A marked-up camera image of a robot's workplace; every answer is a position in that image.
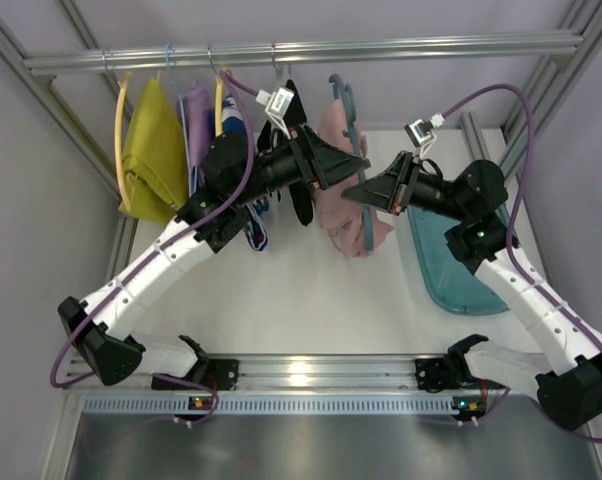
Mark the pale yellow hanger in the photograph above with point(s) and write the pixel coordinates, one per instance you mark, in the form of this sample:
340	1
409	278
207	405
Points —
118	141

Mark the light blue wire hanger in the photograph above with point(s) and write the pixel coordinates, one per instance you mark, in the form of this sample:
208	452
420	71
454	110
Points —
181	115

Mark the blue-grey plastic hanger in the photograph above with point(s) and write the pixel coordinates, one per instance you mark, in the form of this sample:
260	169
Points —
344	92

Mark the teal plastic basin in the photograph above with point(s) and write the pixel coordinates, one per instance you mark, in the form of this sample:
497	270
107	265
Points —
450	285

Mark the aluminium hanging rail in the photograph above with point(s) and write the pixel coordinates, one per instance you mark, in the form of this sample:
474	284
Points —
104	60

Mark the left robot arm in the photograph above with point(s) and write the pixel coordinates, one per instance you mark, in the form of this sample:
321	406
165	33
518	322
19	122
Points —
101	326

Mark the olive yellow trousers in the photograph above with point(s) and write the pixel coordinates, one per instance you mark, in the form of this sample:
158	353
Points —
154	158

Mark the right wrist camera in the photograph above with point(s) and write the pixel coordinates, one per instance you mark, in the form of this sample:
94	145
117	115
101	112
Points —
422	133

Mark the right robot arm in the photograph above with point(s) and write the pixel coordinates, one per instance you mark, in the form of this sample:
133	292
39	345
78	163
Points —
565	377

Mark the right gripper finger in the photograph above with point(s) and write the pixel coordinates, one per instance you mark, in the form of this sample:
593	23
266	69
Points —
398	172
378	193

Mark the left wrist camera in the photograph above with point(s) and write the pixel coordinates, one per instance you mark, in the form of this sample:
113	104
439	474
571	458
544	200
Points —
263	98

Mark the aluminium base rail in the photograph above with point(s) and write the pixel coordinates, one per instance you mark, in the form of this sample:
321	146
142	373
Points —
264	374

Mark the black trousers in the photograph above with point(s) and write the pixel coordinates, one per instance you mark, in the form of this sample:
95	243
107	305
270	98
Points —
269	138

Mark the purple trousers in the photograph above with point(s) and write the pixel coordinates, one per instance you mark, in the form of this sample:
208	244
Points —
199	113

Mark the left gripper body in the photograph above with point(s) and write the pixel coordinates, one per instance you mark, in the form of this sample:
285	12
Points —
308	160

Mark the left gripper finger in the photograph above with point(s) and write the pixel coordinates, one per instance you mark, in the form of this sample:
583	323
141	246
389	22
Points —
333	172
336	145

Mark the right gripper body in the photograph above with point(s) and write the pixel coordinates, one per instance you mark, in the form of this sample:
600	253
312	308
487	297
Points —
402	180

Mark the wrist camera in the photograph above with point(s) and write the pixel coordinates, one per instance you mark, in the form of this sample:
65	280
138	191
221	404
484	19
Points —
422	133
263	98

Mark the pink trousers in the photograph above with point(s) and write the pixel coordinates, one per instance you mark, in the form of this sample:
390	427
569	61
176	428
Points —
340	218

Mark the slotted cable duct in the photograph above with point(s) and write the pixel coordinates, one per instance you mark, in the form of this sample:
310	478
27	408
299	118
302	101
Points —
279	404

